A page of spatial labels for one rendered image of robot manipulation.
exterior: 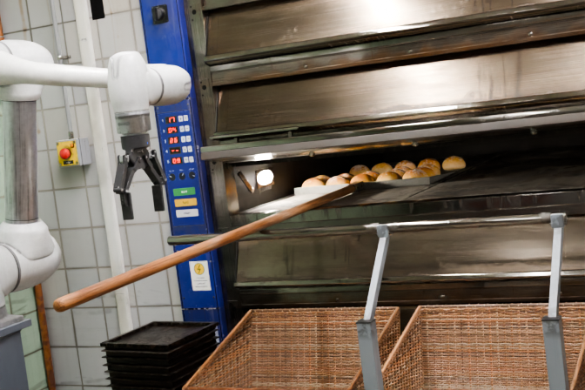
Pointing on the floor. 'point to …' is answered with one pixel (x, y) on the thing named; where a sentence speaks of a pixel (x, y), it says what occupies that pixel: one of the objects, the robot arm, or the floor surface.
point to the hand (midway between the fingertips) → (144, 211)
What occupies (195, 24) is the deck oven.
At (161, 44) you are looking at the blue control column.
